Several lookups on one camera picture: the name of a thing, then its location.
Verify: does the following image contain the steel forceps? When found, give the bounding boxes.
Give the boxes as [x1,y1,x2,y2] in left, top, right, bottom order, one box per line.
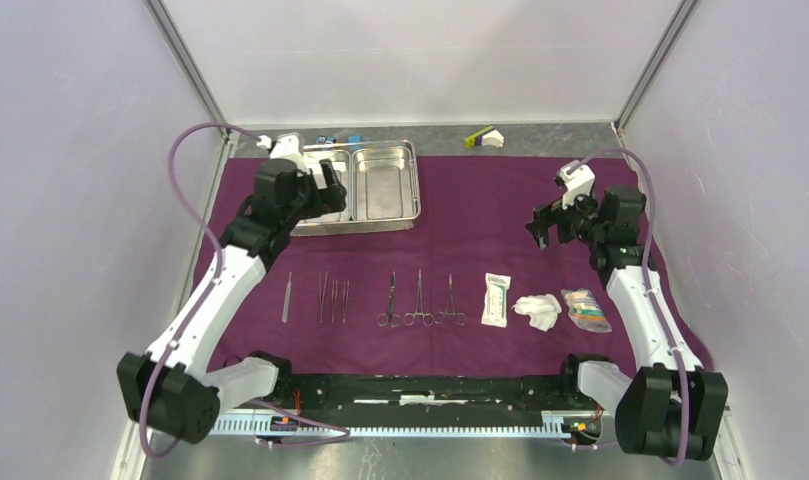
[318,271,329,323]
[330,280,339,323]

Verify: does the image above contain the steel scalpel handle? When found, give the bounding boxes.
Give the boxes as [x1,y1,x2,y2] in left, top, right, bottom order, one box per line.
[281,271,293,324]

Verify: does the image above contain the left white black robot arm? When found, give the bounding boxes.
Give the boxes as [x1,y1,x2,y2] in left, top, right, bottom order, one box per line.
[117,158,347,458]

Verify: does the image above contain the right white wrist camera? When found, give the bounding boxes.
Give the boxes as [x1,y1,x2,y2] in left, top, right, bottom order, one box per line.
[555,160,596,210]

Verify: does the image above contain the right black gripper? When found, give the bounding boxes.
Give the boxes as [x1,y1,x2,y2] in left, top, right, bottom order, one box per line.
[525,187,607,249]

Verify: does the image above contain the steel surgical tray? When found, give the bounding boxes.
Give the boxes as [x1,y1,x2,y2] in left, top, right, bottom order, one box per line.
[292,139,421,237]

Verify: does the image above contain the green white toy block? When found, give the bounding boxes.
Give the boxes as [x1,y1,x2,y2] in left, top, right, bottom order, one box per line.
[463,126,505,148]

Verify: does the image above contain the blue toothed cable rail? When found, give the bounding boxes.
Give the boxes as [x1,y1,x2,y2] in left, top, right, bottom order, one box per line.
[210,409,570,440]

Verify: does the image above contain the clear bag of supplies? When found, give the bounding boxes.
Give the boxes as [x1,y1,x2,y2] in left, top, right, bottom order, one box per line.
[561,289,612,334]

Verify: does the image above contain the purple cloth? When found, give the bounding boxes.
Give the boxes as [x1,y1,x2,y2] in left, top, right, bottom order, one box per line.
[162,154,715,379]

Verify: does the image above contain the steel surgical scissors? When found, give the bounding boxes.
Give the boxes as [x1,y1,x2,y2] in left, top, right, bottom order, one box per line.
[376,272,403,328]

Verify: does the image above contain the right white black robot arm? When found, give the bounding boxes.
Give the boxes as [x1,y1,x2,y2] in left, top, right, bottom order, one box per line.
[526,185,729,465]

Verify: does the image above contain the black blue toy car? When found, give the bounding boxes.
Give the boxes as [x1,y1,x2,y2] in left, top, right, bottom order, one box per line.
[315,136,337,145]

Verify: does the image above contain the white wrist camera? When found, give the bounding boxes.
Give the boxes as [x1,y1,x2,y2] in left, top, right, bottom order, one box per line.
[555,160,596,210]
[256,132,311,174]

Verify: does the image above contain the white gauze wad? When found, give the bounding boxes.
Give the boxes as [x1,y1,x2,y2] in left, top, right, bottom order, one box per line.
[512,294,562,332]

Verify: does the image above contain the white suture packet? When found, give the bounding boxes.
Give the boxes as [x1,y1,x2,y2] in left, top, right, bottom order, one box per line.
[481,273,511,328]

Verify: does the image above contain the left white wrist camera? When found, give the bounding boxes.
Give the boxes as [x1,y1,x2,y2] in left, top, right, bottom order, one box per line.
[256,132,311,174]

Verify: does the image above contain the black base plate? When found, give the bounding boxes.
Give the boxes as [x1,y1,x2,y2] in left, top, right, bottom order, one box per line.
[261,373,603,411]

